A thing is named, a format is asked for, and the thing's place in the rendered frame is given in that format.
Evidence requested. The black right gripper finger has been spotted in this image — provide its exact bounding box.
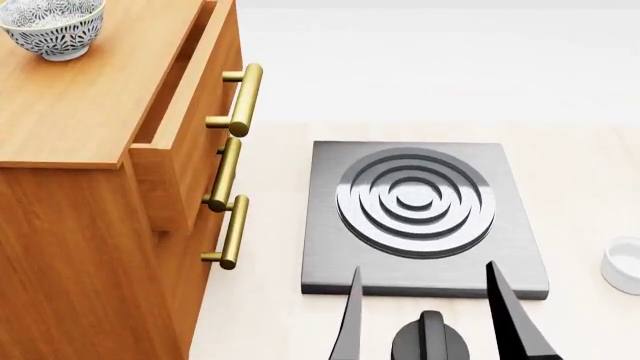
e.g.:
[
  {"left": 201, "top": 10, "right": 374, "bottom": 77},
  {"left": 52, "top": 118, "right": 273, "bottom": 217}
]
[{"left": 485, "top": 260, "right": 559, "bottom": 360}]

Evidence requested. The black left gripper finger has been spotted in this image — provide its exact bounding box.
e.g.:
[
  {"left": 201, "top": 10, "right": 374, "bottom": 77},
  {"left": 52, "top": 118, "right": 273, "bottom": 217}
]
[{"left": 326, "top": 265, "right": 364, "bottom": 360}]

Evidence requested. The grey stove burner plate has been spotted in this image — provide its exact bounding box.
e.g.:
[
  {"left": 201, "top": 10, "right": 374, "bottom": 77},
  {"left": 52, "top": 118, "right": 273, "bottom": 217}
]
[{"left": 300, "top": 140, "right": 552, "bottom": 302}]

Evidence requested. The wooden cabinet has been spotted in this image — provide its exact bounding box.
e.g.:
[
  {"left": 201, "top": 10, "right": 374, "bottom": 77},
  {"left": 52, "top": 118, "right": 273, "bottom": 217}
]
[{"left": 0, "top": 0, "right": 246, "bottom": 360}]

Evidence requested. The white blue patterned bowl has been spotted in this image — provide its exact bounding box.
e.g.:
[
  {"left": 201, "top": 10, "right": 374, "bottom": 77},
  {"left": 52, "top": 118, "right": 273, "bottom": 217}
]
[{"left": 0, "top": 0, "right": 107, "bottom": 63}]

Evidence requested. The black stove knob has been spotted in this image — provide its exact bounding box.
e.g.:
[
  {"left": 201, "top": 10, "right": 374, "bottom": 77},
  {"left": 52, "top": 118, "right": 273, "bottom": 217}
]
[{"left": 391, "top": 309, "right": 472, "bottom": 360}]

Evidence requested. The white ramekin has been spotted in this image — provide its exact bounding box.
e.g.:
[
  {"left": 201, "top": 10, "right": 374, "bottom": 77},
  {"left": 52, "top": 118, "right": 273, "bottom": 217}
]
[{"left": 600, "top": 235, "right": 640, "bottom": 294}]

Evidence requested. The open wooden drawer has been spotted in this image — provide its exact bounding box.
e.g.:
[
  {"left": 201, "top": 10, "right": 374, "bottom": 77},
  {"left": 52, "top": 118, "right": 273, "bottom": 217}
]
[{"left": 128, "top": 0, "right": 245, "bottom": 234}]

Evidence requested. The brass bar drawer handle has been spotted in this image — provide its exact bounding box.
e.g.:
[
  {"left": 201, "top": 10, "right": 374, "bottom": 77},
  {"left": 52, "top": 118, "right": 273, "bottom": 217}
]
[
  {"left": 204, "top": 63, "right": 264, "bottom": 138},
  {"left": 199, "top": 194, "right": 250, "bottom": 271},
  {"left": 201, "top": 137, "right": 243, "bottom": 213}
]

